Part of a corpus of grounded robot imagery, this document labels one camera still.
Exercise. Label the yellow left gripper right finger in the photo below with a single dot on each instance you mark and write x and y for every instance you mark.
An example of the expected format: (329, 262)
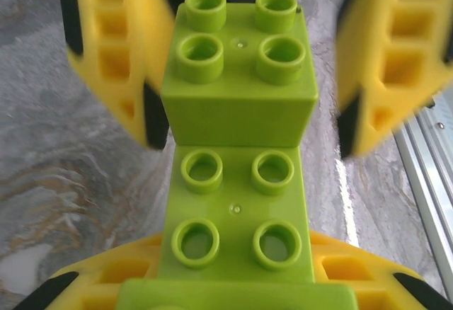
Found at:
(382, 288)

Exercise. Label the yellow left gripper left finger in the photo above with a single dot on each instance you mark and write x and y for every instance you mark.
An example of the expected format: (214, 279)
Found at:
(92, 296)

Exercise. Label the long aluminium base rail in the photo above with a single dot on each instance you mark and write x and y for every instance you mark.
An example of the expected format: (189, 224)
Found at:
(431, 168)

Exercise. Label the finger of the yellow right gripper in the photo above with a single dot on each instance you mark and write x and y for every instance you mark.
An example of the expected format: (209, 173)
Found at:
(106, 23)
(407, 41)

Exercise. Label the lime green lego brick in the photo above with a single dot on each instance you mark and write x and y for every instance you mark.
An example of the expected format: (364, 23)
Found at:
(240, 112)
(233, 182)
(237, 296)

